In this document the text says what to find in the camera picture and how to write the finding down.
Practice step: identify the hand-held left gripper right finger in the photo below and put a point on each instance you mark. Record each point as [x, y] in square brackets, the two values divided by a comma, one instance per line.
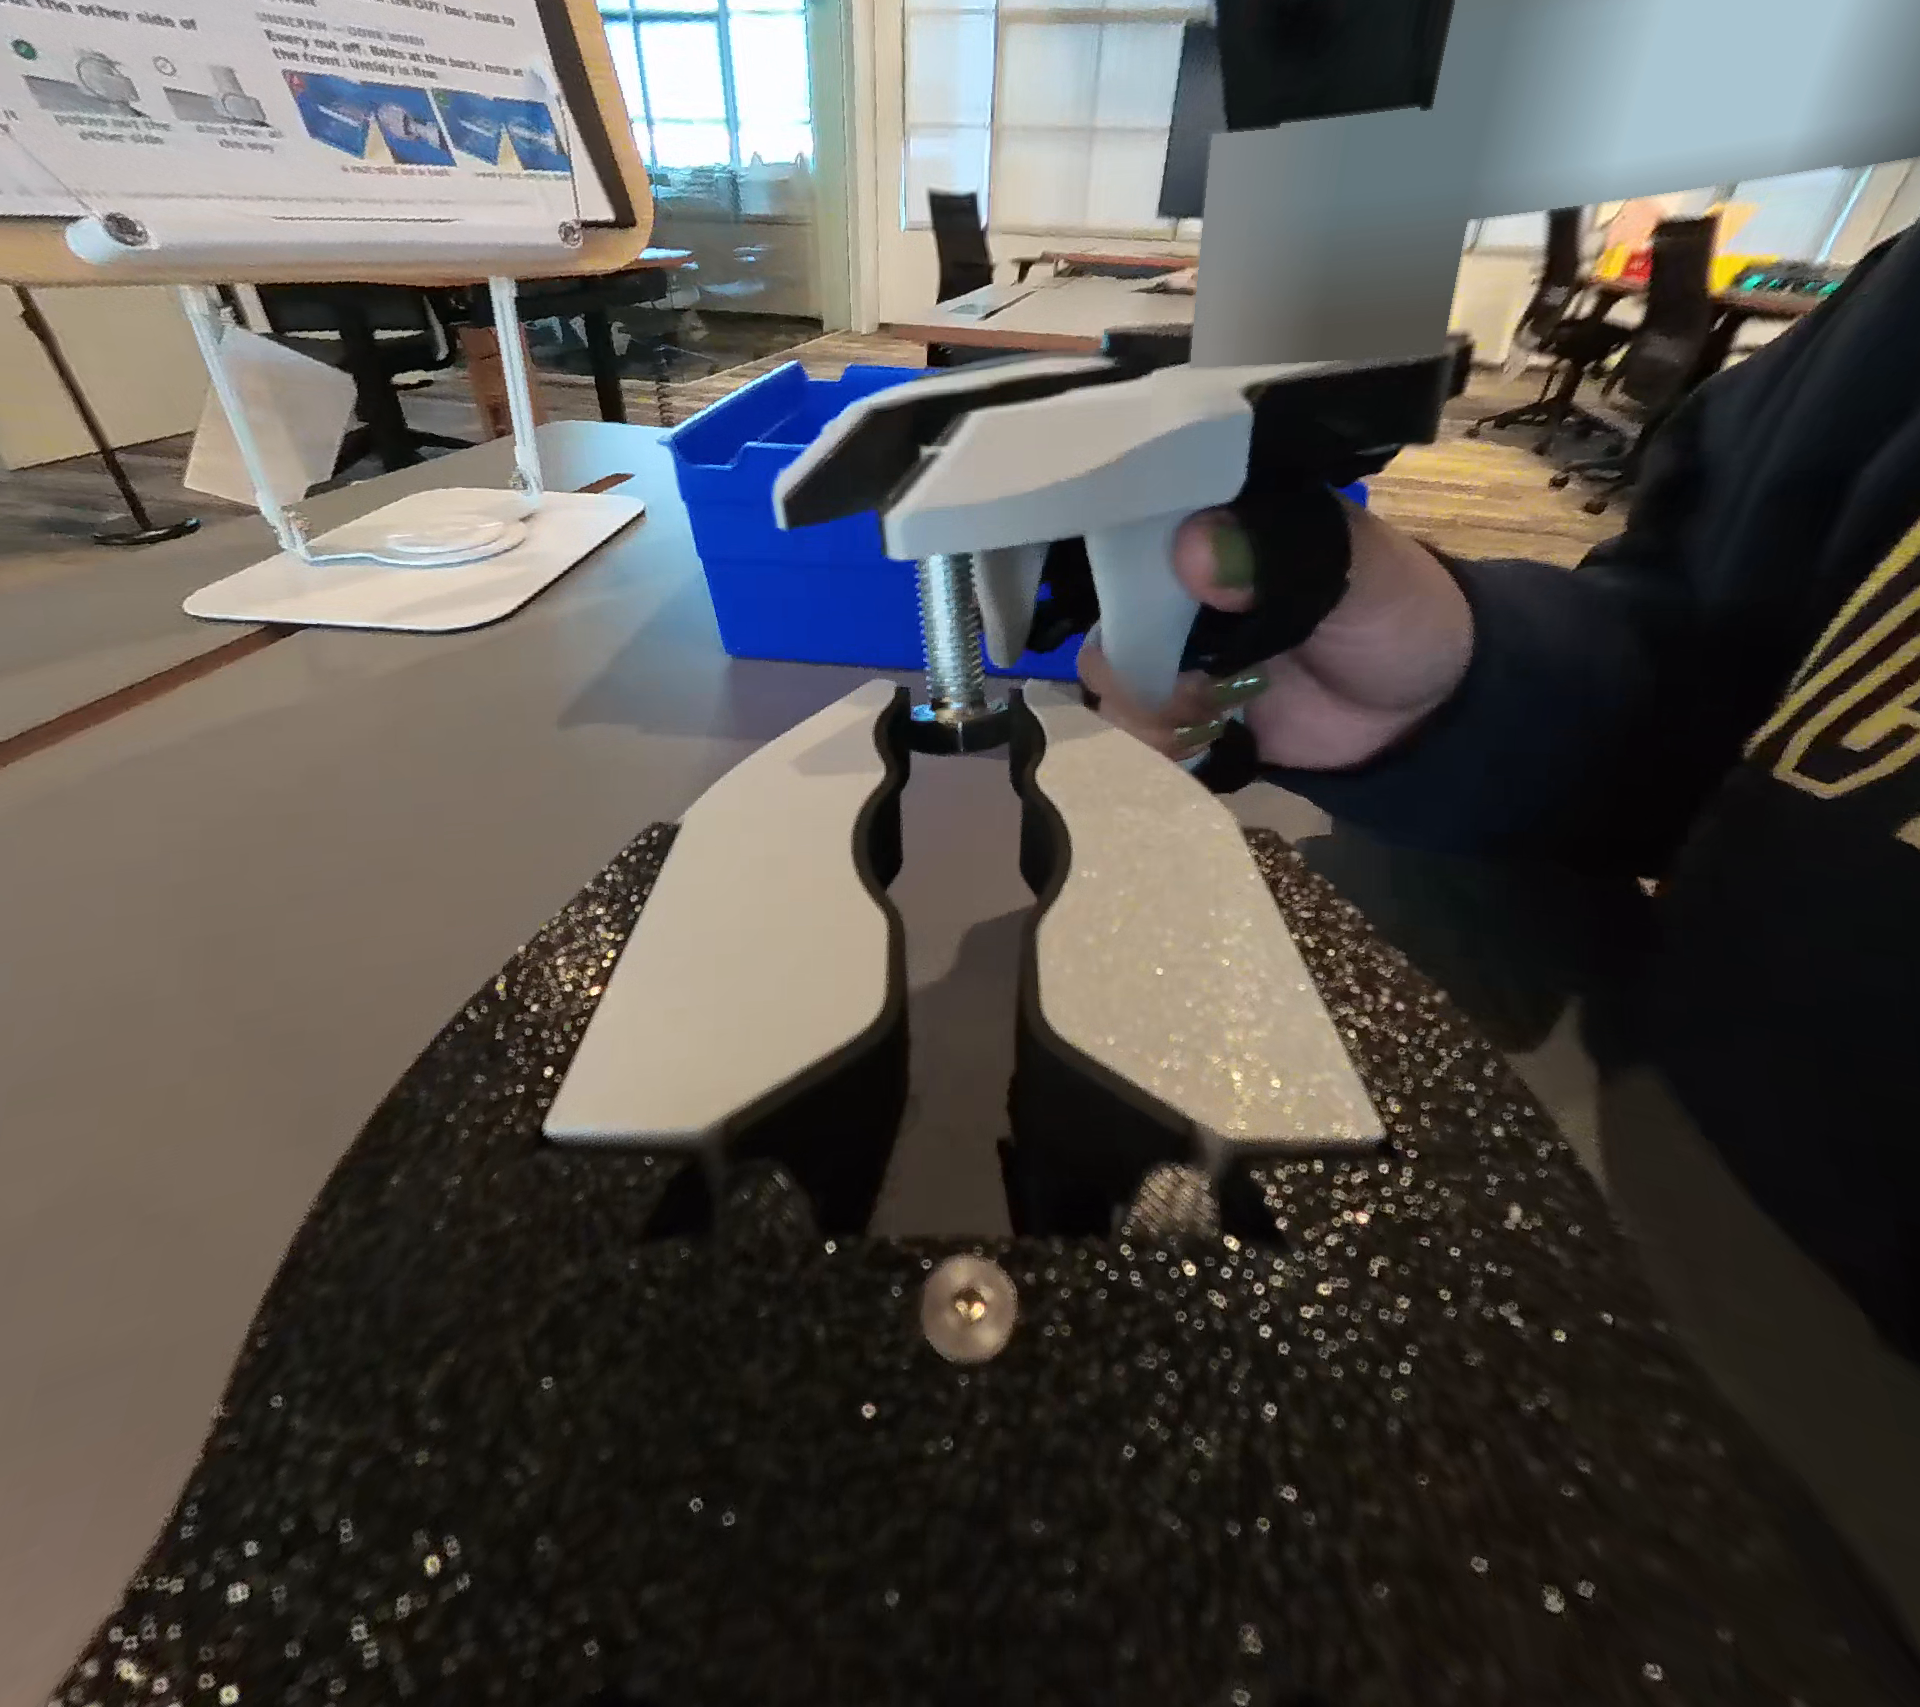
[1204, 971]

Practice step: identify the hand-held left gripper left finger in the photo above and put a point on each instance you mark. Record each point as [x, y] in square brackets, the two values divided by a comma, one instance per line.
[737, 957]

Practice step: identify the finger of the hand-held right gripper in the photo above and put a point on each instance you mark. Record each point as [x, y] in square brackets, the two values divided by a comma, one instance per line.
[855, 463]
[1050, 455]

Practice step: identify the blue plastic bin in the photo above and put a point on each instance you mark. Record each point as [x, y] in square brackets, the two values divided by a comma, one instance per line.
[781, 566]

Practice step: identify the steel hex bolt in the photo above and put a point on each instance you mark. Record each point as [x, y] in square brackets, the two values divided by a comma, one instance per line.
[952, 624]

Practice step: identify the person's right hand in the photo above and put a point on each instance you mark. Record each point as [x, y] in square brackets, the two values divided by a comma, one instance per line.
[1395, 642]

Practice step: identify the grey desk wooden edge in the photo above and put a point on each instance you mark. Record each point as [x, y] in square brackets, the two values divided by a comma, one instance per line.
[1050, 310]

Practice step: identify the black office chair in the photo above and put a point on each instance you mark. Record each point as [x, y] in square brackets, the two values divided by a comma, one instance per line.
[1563, 282]
[960, 236]
[1663, 340]

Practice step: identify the black monitor screen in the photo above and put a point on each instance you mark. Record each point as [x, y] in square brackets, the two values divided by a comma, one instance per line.
[1192, 135]

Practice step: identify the instruction sheet on stand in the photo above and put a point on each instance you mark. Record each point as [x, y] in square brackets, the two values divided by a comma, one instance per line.
[627, 236]

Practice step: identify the white poster stand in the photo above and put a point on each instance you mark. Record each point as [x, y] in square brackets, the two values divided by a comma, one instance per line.
[451, 589]

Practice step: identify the white paper sheet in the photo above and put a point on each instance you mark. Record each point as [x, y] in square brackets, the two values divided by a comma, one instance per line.
[295, 417]

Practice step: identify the person's dark printed sweatshirt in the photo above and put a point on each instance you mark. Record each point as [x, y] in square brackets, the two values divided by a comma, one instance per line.
[1801, 985]

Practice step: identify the black tripod stand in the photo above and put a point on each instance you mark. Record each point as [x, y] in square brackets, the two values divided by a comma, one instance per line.
[151, 528]

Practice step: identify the white instruction poster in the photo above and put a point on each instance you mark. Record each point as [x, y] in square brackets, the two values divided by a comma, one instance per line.
[300, 11]

